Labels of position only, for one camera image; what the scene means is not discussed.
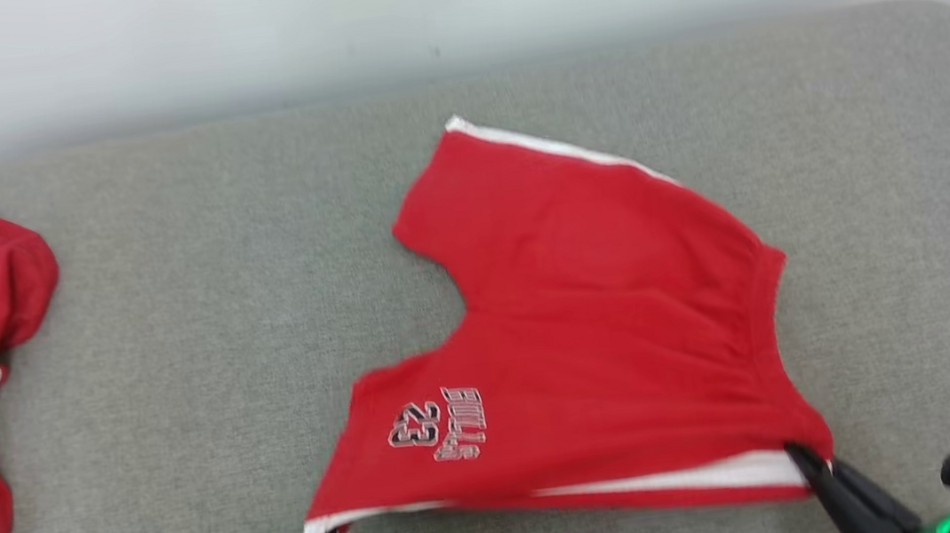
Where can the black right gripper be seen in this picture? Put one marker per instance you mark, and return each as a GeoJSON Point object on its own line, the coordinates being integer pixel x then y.
{"type": "Point", "coordinates": [947, 526]}

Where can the red shorts white side stripes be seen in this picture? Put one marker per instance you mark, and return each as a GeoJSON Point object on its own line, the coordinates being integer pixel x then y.
{"type": "Point", "coordinates": [608, 332]}

